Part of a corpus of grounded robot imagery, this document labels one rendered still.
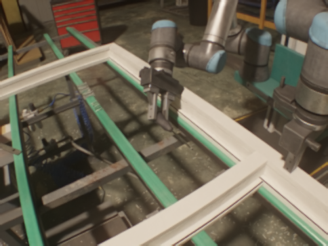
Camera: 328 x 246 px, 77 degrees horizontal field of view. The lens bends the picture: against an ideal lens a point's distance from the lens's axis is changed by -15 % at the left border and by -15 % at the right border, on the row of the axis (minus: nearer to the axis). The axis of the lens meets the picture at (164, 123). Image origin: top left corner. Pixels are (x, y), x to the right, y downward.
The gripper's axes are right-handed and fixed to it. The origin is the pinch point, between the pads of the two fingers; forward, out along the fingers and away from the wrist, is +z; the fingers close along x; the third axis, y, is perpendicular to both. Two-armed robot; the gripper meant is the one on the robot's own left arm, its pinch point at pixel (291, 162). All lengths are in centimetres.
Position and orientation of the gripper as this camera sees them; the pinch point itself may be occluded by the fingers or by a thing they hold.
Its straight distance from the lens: 60.6
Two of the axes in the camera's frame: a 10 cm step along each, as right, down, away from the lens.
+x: 8.4, -3.8, 4.0
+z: 0.6, 7.8, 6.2
